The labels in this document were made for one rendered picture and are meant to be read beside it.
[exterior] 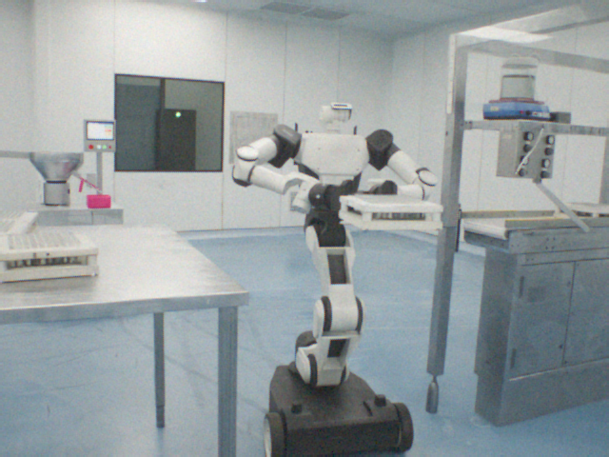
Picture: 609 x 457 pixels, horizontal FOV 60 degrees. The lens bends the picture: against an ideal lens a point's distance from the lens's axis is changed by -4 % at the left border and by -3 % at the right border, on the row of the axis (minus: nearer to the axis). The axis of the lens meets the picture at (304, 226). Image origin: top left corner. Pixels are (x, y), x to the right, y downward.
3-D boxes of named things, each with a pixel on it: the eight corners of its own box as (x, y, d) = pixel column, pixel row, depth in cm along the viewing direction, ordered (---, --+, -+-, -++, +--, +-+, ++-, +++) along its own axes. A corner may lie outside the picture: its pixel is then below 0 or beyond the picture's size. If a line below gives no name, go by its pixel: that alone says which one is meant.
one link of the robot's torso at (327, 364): (297, 367, 244) (314, 290, 216) (340, 365, 249) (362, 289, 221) (304, 396, 232) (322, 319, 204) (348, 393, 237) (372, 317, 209)
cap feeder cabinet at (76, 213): (32, 322, 359) (28, 210, 348) (29, 299, 408) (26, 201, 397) (126, 312, 389) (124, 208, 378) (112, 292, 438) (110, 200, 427)
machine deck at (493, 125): (518, 129, 210) (519, 119, 209) (455, 129, 244) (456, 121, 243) (618, 137, 235) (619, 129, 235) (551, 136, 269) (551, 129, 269)
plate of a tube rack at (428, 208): (443, 212, 158) (443, 206, 158) (363, 212, 153) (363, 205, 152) (409, 202, 182) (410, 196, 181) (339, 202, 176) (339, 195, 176)
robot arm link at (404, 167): (431, 203, 226) (395, 169, 235) (446, 179, 218) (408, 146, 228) (415, 208, 218) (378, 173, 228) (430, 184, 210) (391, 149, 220)
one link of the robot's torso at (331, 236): (301, 240, 253) (303, 202, 250) (327, 240, 256) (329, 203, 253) (316, 253, 226) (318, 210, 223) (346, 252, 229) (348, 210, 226)
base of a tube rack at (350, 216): (442, 229, 159) (442, 221, 158) (363, 229, 153) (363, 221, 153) (408, 217, 182) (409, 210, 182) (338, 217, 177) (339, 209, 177)
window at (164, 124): (114, 171, 641) (114, 72, 624) (113, 171, 642) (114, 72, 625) (223, 172, 708) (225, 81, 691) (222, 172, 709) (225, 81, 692)
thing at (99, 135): (86, 203, 400) (84, 118, 391) (84, 201, 409) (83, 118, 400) (116, 202, 411) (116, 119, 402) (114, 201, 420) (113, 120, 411)
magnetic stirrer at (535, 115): (518, 120, 213) (520, 97, 212) (481, 121, 232) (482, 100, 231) (553, 123, 221) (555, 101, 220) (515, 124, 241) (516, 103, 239)
